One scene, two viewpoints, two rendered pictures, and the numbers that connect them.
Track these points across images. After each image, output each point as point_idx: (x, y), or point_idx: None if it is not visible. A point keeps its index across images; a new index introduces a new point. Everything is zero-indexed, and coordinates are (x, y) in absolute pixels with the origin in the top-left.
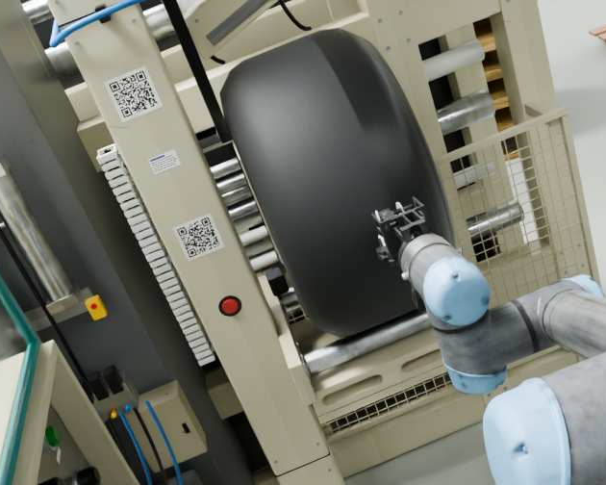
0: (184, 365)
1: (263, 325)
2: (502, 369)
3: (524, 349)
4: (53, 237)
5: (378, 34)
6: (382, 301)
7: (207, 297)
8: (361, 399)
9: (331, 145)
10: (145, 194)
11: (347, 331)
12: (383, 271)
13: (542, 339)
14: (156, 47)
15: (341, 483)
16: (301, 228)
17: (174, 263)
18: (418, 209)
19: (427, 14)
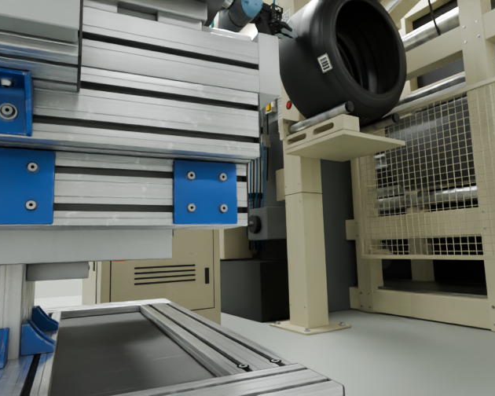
0: (327, 187)
1: (295, 115)
2: (225, 29)
3: (226, 17)
4: None
5: (462, 34)
6: (296, 80)
7: (284, 100)
8: (298, 145)
9: (298, 12)
10: None
11: (295, 103)
12: (293, 60)
13: (229, 11)
14: (298, 5)
15: (302, 212)
16: (278, 42)
17: (280, 84)
18: (270, 5)
19: (494, 20)
